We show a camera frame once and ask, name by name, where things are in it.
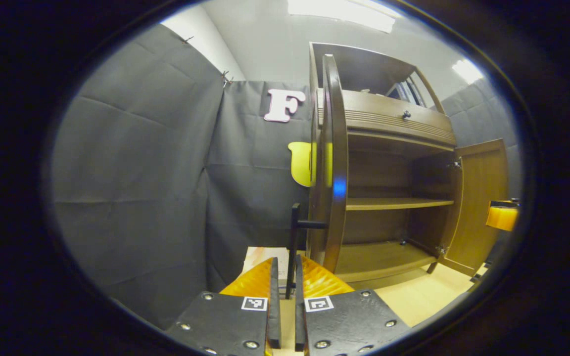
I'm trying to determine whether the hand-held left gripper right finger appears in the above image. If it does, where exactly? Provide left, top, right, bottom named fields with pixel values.
left=294, top=255, right=410, bottom=356

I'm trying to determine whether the white orange cover book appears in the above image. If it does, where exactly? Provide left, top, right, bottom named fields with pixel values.
left=242, top=246, right=290, bottom=287

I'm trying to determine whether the wooden cabinet door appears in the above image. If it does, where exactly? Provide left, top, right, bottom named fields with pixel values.
left=436, top=138, right=509, bottom=283
left=285, top=53, right=349, bottom=300

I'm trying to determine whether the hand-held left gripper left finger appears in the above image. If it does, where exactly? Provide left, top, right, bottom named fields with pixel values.
left=165, top=257, right=282, bottom=356

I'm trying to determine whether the small ceiling spotlight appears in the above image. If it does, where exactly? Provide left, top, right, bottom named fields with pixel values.
left=452, top=59, right=483, bottom=85

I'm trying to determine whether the wooden double-door shoe cabinet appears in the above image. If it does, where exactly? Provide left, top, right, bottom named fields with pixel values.
left=308, top=42, right=509, bottom=290

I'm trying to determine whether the large ceiling light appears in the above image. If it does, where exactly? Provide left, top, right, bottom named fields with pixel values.
left=287, top=0, right=397, bottom=33

